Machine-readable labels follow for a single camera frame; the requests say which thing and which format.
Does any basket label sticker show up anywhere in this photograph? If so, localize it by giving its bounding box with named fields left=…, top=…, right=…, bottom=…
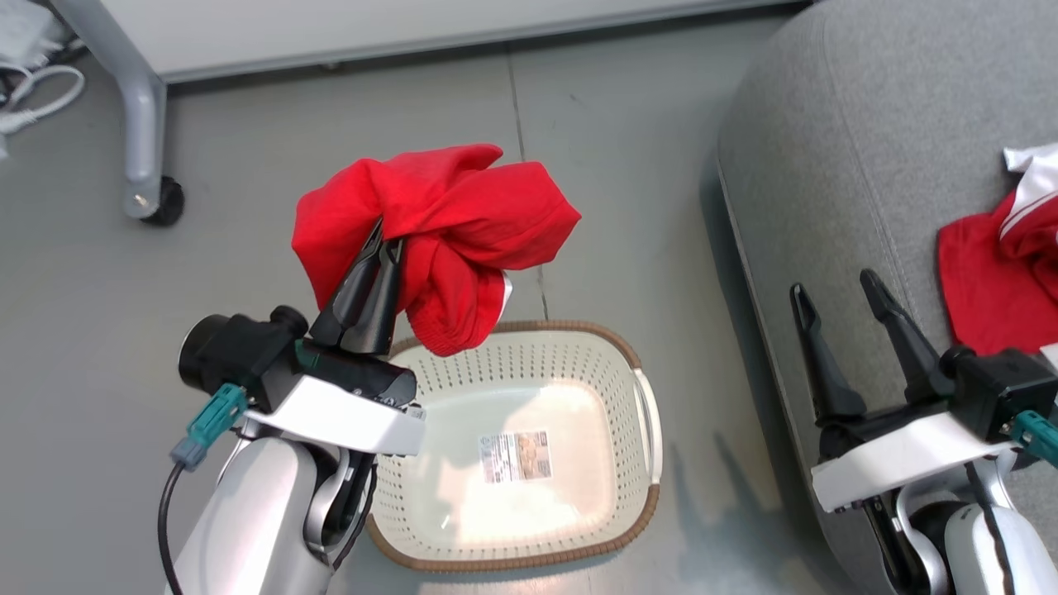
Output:
left=478, top=429, right=554, bottom=485

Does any white power strip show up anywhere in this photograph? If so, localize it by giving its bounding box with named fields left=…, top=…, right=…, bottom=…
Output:
left=0, top=0, right=55, bottom=71

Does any teal cable connector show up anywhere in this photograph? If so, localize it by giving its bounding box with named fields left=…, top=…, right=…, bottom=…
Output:
left=169, top=383, right=250, bottom=473
left=1010, top=410, right=1058, bottom=469

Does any teal right cable connector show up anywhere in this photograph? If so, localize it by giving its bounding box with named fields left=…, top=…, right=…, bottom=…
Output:
left=1010, top=410, right=1058, bottom=469

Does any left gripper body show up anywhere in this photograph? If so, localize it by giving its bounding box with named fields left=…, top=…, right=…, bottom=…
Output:
left=244, top=339, right=427, bottom=456

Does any teal left cable connector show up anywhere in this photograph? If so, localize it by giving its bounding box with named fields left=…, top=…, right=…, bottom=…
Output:
left=169, top=383, right=250, bottom=473

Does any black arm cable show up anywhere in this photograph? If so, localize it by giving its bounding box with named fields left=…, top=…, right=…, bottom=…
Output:
left=965, top=461, right=1019, bottom=595
left=156, top=461, right=188, bottom=595

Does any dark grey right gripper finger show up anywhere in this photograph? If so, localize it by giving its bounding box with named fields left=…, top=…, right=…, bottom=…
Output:
left=789, top=282, right=868, bottom=425
left=859, top=268, right=956, bottom=407

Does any red and white jersey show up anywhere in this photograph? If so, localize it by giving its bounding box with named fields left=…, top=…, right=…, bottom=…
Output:
left=936, top=142, right=1058, bottom=358

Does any cream perforated laundry basket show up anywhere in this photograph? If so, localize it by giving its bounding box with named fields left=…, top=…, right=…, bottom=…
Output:
left=364, top=320, right=665, bottom=574

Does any red cloth garment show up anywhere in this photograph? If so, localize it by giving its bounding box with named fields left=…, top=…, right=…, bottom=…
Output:
left=291, top=143, right=583, bottom=358

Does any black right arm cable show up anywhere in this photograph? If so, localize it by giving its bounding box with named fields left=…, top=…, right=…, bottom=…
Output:
left=965, top=461, right=1019, bottom=595

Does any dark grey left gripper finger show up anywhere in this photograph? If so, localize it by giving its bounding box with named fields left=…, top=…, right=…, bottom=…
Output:
left=309, top=218, right=387, bottom=349
left=350, top=239, right=407, bottom=357

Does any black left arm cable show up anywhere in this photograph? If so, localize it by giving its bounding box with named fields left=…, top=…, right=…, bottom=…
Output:
left=156, top=461, right=188, bottom=595

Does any white cable bundle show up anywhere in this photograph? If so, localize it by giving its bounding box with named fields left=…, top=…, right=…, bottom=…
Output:
left=0, top=63, right=87, bottom=137

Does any black caster wheel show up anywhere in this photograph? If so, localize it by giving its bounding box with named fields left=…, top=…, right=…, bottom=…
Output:
left=141, top=176, right=186, bottom=227

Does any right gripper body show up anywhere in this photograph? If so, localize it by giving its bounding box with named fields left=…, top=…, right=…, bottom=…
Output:
left=809, top=396, right=1019, bottom=514

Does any grey fabric sofa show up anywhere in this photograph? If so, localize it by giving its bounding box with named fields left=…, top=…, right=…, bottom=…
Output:
left=715, top=0, right=1058, bottom=595

